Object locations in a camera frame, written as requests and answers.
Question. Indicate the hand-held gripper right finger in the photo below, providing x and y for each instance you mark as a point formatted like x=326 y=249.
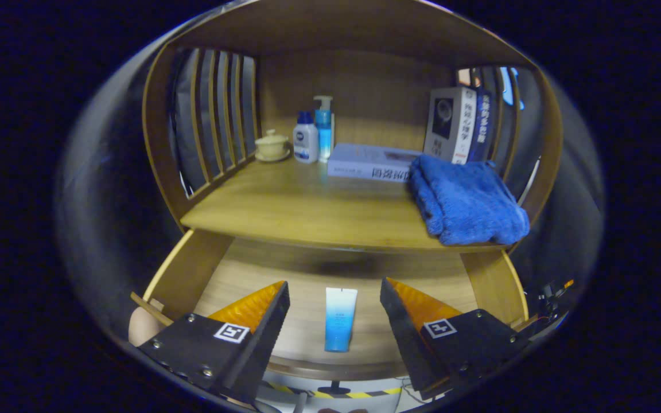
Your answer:
x=408 y=338

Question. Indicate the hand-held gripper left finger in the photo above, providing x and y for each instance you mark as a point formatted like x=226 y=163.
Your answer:
x=261 y=344

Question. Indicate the wooden drawer with black knob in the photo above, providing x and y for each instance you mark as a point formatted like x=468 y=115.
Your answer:
x=250 y=275

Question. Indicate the blue squeeze tube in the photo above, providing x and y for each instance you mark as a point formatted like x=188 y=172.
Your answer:
x=340 y=321

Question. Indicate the wooden countertop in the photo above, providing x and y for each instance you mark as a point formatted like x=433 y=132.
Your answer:
x=307 y=206

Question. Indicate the wooden cabinet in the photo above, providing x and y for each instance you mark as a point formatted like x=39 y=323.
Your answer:
x=365 y=28

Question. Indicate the yellow black hazard tape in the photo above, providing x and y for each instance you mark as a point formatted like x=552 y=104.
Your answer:
x=365 y=394

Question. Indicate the dark device with orange tip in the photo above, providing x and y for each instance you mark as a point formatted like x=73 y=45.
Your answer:
x=548 y=295

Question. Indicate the blue folded towel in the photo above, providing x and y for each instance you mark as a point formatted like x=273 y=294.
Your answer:
x=468 y=201

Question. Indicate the white flat-lying book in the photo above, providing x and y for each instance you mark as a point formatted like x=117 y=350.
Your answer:
x=365 y=163

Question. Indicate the beige lidded teacup with saucer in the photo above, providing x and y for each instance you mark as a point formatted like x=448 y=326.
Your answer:
x=272 y=146

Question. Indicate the white bottle with blue cap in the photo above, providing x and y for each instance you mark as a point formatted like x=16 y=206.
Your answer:
x=306 y=143

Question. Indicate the white upright book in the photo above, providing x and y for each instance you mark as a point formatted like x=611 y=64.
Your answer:
x=448 y=123

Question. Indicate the blue pump bottle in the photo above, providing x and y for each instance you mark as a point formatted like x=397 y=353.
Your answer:
x=323 y=132

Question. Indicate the dark blue upright book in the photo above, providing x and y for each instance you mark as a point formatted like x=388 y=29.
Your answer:
x=481 y=126

